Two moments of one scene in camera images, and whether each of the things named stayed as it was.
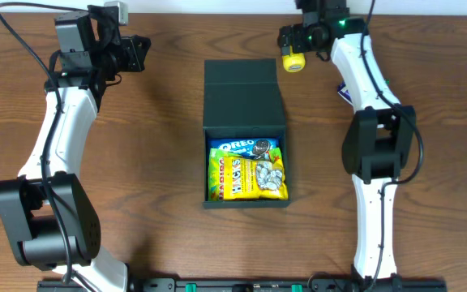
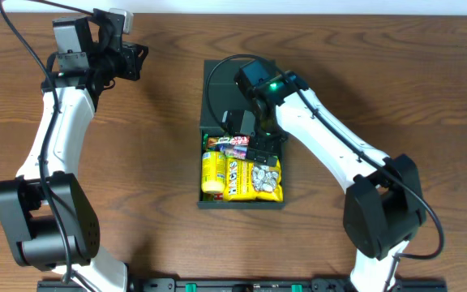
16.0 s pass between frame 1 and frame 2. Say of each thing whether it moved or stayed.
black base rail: stayed
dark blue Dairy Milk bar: moved
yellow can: moved
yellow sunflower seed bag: stayed
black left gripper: stayed
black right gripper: moved
